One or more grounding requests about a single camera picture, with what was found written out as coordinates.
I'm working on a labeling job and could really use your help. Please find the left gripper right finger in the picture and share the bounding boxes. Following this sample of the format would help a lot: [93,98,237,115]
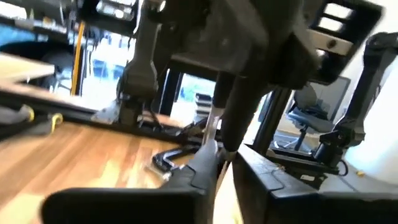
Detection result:
[233,144,398,224]

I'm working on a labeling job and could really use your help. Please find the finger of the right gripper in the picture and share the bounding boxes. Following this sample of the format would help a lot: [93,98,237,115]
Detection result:
[310,0,385,85]

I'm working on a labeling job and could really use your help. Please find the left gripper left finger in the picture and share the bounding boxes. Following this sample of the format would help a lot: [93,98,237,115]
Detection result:
[42,139,220,224]

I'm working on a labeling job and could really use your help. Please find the black C-clamp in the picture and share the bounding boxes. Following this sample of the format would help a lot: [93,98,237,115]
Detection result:
[152,146,200,172]

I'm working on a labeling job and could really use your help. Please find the striped stacked boxes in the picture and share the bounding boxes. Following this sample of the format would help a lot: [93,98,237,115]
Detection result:
[194,92,214,124]

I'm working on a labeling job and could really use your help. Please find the grey office chair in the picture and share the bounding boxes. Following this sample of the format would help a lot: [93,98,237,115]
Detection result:
[285,83,335,153]

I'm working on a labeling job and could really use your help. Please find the light wood desk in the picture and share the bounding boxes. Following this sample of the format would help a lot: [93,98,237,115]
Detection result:
[0,52,55,83]

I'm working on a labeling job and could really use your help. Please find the yellow cable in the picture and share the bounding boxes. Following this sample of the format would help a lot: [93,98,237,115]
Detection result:
[70,21,86,96]

